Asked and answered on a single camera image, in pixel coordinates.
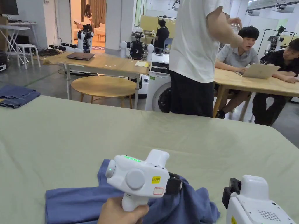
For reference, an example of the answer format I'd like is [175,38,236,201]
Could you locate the black monitor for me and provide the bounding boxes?
[0,0,19,16]

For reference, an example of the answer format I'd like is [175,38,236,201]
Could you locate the person's left hand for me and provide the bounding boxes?
[98,196,150,224]

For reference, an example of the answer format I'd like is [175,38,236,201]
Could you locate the white round stool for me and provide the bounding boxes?
[16,44,41,69]

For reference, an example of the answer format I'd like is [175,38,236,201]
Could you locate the white and black robot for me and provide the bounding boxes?
[77,23,94,53]
[120,29,155,60]
[263,25,295,57]

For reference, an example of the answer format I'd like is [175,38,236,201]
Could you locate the white folding table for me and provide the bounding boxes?
[0,21,38,55]

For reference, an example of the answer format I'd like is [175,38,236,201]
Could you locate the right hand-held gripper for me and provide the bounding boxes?
[222,175,298,224]

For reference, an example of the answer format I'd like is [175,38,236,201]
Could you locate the wooden table with open laptop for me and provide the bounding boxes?
[212,63,299,122]

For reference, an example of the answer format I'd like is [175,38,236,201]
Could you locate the blue garment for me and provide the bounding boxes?
[45,159,221,224]

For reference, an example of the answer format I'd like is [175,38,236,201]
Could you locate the bed with pale green sheet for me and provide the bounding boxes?
[0,94,299,224]

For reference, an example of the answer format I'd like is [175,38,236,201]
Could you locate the long wooden table with laptop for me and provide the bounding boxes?
[43,52,151,110]

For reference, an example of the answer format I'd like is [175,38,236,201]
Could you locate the white washing machine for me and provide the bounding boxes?
[145,52,172,113]

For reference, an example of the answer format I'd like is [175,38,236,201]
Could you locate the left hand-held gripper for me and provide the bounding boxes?
[105,149,185,212]

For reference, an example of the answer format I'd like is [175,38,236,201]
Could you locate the round wooden table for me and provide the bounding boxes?
[71,76,137,109]

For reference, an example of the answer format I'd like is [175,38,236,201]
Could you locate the folded blue jeans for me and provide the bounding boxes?
[0,84,41,109]

